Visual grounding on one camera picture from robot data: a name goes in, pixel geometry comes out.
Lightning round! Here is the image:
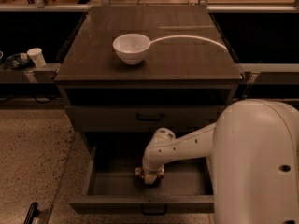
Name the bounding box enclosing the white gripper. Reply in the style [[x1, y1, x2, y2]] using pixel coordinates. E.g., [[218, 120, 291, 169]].
[[142, 160, 164, 185]]

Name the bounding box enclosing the crushed orange soda can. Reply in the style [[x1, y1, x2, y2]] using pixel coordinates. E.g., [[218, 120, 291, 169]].
[[135, 166, 164, 179]]

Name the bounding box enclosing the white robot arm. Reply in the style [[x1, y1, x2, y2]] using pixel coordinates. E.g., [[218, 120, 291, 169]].
[[142, 99, 299, 224]]

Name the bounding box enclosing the open lower grey drawer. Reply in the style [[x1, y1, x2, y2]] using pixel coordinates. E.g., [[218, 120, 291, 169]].
[[69, 133, 214, 216]]

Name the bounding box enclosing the closed upper grey drawer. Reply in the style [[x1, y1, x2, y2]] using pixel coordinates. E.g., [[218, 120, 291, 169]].
[[65, 105, 224, 132]]

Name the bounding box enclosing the grey drawer cabinet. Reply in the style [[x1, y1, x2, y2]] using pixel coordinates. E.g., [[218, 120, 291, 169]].
[[53, 5, 244, 216]]

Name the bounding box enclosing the white ceramic bowl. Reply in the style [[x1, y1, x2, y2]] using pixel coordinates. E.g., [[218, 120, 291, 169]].
[[113, 34, 151, 65]]

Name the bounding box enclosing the white paper cup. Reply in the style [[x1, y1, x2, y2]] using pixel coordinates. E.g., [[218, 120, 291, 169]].
[[27, 48, 46, 67]]

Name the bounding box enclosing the dark blue bowl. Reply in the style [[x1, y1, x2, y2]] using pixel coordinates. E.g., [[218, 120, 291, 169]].
[[4, 53, 30, 70]]

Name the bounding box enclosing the black handle on floor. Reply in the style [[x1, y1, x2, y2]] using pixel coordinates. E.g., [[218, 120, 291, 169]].
[[23, 202, 39, 224]]

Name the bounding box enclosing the black cable under shelf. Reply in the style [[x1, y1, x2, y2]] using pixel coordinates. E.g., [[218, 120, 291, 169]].
[[0, 93, 60, 105]]

